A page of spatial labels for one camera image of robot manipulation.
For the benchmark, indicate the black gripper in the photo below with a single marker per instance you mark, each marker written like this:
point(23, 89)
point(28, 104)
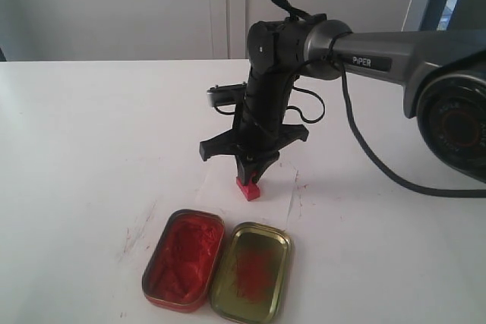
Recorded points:
point(258, 127)

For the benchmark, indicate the red stamp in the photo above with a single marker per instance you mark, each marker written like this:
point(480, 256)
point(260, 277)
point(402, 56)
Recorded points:
point(250, 191)

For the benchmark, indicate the red ink pad tin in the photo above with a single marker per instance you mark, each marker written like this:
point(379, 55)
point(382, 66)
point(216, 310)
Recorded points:
point(179, 273)

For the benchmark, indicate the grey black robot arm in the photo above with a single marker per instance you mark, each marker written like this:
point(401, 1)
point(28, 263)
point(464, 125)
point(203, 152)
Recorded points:
point(442, 74)

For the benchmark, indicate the white paper sheet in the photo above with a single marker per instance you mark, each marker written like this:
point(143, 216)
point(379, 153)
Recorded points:
point(220, 194)

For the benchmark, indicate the gold tin lid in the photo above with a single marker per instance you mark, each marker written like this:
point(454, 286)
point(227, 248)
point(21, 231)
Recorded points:
point(250, 283)

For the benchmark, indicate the white cabinet doors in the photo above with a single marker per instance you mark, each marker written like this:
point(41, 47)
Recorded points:
point(55, 30)

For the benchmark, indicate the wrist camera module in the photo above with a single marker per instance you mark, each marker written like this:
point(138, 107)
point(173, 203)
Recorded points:
point(225, 95)

